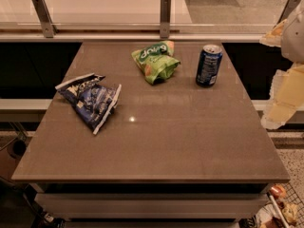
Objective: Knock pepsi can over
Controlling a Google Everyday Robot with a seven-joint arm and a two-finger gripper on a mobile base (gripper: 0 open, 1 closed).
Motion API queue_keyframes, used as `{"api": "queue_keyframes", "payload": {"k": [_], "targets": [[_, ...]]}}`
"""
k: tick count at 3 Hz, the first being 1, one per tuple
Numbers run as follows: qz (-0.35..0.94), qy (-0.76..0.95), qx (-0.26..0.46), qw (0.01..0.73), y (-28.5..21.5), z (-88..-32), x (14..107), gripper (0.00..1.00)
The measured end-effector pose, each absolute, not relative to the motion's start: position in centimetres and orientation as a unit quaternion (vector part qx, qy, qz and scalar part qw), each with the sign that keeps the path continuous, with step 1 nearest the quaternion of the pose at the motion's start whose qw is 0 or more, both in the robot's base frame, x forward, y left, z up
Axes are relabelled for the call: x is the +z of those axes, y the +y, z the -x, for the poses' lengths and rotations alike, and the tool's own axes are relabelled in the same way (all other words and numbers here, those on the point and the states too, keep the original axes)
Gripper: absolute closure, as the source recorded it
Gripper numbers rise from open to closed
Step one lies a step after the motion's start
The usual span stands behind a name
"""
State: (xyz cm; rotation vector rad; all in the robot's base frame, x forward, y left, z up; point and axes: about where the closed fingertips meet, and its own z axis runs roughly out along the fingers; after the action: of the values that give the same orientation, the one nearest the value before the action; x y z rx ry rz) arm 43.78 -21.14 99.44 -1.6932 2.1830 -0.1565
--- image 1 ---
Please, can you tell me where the middle metal railing bracket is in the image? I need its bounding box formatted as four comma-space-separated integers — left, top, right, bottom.
160, 0, 171, 38

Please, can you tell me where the wire basket with snacks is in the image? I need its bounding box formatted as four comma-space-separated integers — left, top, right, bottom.
253, 183, 304, 228

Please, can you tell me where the right metal railing bracket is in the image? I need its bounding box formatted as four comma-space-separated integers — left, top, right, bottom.
278, 0, 301, 23

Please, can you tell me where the green chip bag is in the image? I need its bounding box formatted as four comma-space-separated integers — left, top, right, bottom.
131, 41, 181, 85

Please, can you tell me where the left metal railing bracket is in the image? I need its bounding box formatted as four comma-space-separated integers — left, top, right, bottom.
31, 0, 57, 38

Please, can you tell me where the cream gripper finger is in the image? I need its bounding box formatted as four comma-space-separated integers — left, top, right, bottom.
261, 64, 304, 129
259, 19, 287, 48

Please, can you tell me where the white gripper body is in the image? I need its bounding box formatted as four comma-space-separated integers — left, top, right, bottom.
281, 0, 304, 64

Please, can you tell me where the blue pepsi can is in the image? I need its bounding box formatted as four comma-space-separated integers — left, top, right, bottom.
196, 44, 222, 86

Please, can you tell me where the glass railing panel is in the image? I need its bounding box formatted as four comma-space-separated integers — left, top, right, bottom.
0, 0, 287, 33

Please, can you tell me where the metal railing bracket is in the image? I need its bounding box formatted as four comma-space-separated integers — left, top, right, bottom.
160, 0, 171, 38
31, 0, 57, 38
278, 0, 301, 23

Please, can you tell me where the blue chip bag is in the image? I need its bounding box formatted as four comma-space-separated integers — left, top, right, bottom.
55, 73, 122, 135

